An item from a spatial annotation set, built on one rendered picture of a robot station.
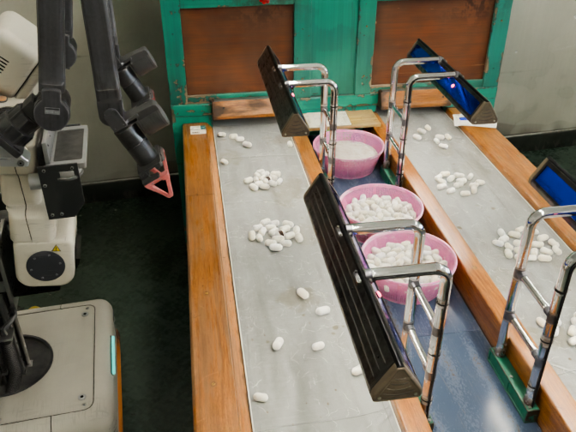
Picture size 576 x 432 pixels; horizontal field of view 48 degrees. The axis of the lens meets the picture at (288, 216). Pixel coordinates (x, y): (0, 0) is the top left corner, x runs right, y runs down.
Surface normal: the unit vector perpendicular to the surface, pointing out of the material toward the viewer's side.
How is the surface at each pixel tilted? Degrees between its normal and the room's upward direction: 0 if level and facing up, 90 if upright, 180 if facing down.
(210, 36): 90
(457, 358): 0
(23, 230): 90
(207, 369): 0
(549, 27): 90
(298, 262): 0
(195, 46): 90
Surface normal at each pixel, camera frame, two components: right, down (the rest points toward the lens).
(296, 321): 0.00, -0.85
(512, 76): 0.26, 0.51
